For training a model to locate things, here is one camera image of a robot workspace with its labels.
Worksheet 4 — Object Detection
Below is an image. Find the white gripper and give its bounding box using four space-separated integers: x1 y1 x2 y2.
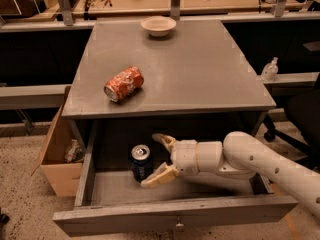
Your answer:
141 133 199 188

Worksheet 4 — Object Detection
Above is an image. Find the blue pepsi can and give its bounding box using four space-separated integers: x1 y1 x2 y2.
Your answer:
131 144 153 182

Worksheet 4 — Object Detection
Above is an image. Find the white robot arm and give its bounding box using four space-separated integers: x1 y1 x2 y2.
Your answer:
141 131 320 216

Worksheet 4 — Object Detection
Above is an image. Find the open grey top drawer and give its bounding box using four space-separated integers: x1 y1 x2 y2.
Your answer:
52 143 300 237

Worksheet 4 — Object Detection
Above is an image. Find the grey cabinet with top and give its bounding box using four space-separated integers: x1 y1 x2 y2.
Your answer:
62 19 278 165

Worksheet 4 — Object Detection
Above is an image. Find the crushed orange soda can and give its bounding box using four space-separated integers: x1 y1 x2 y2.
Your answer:
104 66 144 102

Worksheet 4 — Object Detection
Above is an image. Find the crumpled wrapper in box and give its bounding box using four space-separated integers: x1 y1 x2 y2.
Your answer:
64 139 84 163

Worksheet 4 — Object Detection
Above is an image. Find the brown cardboard box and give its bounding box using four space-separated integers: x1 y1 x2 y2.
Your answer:
31 87 82 197

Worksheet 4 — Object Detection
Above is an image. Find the white ceramic bowl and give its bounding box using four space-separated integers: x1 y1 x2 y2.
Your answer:
141 16 176 37

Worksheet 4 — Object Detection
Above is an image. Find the clear hand sanitizer bottle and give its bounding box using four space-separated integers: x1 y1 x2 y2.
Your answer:
261 57 278 82

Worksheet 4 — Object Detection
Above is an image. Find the black office chair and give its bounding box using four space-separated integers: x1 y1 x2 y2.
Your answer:
263 74 320 169

